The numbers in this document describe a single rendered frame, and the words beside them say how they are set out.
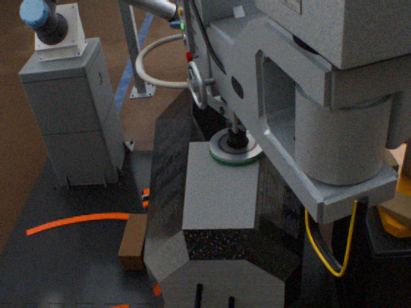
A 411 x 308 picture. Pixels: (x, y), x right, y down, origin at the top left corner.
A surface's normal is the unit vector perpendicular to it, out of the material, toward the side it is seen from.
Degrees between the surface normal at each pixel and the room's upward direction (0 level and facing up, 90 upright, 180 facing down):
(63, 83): 90
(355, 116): 90
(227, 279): 90
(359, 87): 90
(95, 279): 0
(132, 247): 0
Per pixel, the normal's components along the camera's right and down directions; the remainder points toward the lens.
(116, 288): -0.11, -0.78
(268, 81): 0.33, 0.55
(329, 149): -0.46, 0.58
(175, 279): -0.07, 0.62
